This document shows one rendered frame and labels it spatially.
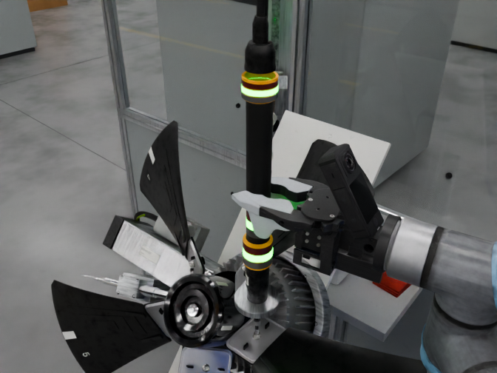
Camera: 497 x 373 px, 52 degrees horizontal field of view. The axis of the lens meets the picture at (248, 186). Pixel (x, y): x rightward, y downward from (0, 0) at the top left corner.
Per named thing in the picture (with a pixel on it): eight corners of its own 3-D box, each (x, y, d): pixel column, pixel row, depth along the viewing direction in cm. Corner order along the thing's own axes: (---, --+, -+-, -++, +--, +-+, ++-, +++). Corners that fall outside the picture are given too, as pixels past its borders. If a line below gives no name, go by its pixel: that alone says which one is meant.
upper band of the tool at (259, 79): (242, 91, 62) (242, 68, 61) (278, 92, 62) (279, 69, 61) (239, 105, 59) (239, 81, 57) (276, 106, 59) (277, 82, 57)
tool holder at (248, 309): (237, 276, 83) (237, 229, 78) (280, 279, 83) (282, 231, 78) (231, 317, 76) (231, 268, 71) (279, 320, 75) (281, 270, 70)
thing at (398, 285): (387, 269, 144) (389, 264, 143) (413, 283, 139) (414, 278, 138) (371, 283, 140) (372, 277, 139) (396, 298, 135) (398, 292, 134)
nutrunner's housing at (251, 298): (245, 303, 82) (244, 11, 57) (269, 305, 81) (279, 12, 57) (243, 322, 78) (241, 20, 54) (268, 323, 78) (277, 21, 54)
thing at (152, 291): (208, 310, 98) (83, 280, 116) (210, 299, 98) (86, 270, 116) (202, 310, 96) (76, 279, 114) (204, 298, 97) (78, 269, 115)
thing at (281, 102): (259, 101, 133) (260, 70, 129) (286, 102, 133) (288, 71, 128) (257, 118, 125) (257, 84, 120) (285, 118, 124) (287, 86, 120)
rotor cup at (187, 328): (204, 266, 98) (162, 260, 87) (271, 277, 90) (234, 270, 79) (191, 344, 95) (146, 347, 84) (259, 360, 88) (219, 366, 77)
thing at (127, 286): (123, 294, 110) (127, 276, 110) (144, 299, 107) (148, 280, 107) (114, 293, 107) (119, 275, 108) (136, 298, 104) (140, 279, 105)
